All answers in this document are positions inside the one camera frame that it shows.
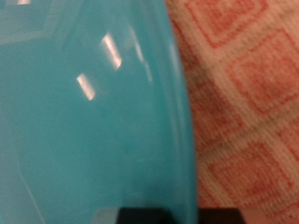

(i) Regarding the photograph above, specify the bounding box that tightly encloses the blue plastic plate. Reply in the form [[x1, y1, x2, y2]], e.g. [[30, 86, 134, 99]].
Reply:
[[0, 0, 199, 224]]

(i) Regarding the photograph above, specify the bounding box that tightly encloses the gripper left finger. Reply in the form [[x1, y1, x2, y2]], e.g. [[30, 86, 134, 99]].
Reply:
[[93, 206, 167, 224]]

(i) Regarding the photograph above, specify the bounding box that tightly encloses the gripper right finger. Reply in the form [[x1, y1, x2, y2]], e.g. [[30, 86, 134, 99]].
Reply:
[[198, 207, 244, 224]]

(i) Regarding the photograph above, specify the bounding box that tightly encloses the pink checked cloth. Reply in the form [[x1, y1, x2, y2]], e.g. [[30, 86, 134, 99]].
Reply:
[[164, 0, 299, 224]]

